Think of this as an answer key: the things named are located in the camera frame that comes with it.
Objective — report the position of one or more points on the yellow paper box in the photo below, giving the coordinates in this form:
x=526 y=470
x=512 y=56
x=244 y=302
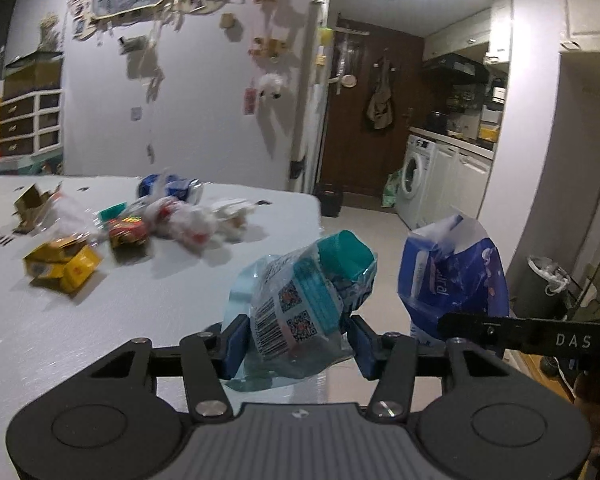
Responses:
x=45 y=260

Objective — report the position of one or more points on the black cooking pot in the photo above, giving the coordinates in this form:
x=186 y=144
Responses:
x=436 y=121

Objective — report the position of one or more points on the red wall card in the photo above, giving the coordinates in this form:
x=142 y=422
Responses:
x=250 y=101

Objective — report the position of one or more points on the large cardboard box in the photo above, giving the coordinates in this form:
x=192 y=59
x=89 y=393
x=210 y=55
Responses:
x=32 y=75

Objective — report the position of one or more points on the round hanging ornament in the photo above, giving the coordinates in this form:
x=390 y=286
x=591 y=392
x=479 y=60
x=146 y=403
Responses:
x=349 y=81

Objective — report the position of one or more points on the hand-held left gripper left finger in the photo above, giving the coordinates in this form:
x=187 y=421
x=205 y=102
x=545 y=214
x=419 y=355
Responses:
x=236 y=347

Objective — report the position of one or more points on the brown wooden door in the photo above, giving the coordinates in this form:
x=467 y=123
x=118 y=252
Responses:
x=350 y=135

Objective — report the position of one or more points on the torn brown cardboard piece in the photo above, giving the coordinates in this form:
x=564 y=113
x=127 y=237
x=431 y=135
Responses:
x=32 y=205

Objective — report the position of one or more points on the white washing machine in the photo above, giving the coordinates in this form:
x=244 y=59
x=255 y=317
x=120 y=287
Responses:
x=415 y=180

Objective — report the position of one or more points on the white drawer cabinet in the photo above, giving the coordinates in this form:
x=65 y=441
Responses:
x=30 y=120

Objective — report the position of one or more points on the clear plastic bag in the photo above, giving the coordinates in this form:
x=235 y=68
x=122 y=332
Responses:
x=72 y=220

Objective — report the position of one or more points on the white plush toy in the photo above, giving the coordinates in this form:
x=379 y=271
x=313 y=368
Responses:
x=271 y=85

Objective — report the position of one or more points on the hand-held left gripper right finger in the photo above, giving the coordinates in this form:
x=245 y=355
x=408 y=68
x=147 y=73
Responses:
x=364 y=350

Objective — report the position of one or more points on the olive hanging bag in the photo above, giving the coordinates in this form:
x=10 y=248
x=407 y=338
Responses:
x=380 y=110

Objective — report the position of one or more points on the green plastic bag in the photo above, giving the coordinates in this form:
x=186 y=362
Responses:
x=392 y=190

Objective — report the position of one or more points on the white and red plastic bag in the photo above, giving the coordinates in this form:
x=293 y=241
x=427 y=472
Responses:
x=180 y=220

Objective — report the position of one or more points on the red and green wrapper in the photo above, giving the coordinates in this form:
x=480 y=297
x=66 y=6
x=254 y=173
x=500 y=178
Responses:
x=127 y=232

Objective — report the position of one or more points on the person's right hand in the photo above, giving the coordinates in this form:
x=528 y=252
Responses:
x=592 y=410

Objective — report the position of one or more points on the blue plastic bag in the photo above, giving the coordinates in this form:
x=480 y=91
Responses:
x=445 y=280

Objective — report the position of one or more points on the blue and white packet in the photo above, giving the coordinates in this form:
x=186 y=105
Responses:
x=170 y=187

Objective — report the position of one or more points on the white kitchen base cabinets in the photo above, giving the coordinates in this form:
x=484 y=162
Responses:
x=460 y=180

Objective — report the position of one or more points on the yellow wrapper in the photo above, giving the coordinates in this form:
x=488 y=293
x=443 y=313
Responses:
x=80 y=267

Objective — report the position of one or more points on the yellow-green fridge magnet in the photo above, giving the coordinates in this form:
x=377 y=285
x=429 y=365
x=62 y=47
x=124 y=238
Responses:
x=324 y=35

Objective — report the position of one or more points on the clear wrapper with teal label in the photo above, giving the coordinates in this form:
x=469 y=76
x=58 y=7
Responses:
x=290 y=310

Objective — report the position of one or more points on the small black bin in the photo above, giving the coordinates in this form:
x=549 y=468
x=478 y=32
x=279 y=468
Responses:
x=328 y=202

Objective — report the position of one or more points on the white upper cabinet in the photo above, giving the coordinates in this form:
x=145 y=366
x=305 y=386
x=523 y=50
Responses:
x=499 y=30

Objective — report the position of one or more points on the black range hood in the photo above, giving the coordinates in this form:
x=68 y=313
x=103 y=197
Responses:
x=455 y=67

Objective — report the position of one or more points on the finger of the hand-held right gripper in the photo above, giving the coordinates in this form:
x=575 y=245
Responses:
x=475 y=332

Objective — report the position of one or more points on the grey bin with white liner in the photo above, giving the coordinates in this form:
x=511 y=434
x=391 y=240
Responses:
x=530 y=295

